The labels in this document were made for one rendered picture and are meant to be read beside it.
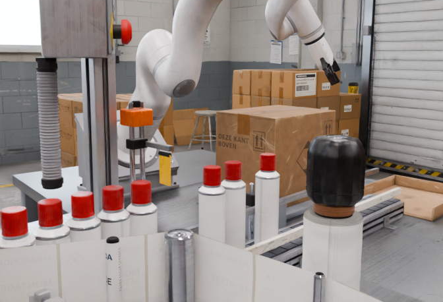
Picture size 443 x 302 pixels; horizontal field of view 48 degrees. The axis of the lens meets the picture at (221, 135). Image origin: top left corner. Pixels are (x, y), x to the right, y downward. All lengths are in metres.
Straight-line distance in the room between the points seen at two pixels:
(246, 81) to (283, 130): 3.61
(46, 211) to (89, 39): 0.25
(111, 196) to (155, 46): 0.76
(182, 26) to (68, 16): 0.64
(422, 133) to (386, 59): 0.90
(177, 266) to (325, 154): 0.25
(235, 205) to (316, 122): 0.63
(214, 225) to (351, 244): 0.30
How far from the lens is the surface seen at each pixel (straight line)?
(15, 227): 0.72
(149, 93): 1.53
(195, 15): 1.34
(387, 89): 5.76
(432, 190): 1.84
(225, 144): 1.51
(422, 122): 5.56
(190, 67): 1.41
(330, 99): 5.03
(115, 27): 0.78
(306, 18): 1.63
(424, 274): 1.18
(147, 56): 1.48
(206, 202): 0.92
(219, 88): 7.74
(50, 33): 0.76
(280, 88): 4.67
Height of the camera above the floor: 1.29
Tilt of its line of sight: 9 degrees down
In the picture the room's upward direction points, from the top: straight up
